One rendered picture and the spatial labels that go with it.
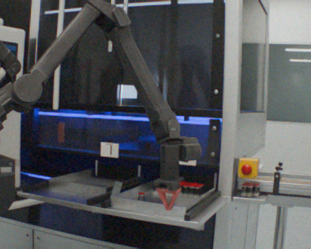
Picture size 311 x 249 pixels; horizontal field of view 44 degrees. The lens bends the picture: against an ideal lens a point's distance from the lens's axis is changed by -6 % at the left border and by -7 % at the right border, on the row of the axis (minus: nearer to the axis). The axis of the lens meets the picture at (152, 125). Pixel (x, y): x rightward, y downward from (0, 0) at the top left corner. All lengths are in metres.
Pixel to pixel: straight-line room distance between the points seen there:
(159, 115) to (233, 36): 0.53
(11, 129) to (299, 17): 5.08
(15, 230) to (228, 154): 1.17
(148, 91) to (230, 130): 0.46
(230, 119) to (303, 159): 4.65
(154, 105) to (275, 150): 5.04
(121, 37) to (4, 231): 1.33
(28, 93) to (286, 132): 5.34
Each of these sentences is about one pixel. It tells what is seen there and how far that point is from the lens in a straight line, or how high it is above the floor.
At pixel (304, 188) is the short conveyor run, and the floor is 0.92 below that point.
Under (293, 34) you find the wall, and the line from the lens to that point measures 6.25.
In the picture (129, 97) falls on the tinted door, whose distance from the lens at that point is 1.72.
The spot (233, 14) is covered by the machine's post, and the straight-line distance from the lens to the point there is 1.61.
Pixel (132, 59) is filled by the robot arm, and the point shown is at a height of 1.35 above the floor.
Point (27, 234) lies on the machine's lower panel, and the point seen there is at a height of 0.54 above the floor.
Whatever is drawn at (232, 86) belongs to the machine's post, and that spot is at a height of 1.30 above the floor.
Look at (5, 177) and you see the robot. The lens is 1.22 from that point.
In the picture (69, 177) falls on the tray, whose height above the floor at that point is 0.90.
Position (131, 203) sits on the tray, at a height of 0.90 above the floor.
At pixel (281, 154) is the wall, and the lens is 6.19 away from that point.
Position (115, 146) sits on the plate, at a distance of 1.74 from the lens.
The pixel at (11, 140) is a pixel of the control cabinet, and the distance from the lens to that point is 1.91.
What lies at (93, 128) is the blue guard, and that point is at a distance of 1.79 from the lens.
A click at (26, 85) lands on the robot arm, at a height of 1.26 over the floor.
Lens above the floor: 1.22
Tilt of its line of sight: 3 degrees down
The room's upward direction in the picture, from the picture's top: 3 degrees clockwise
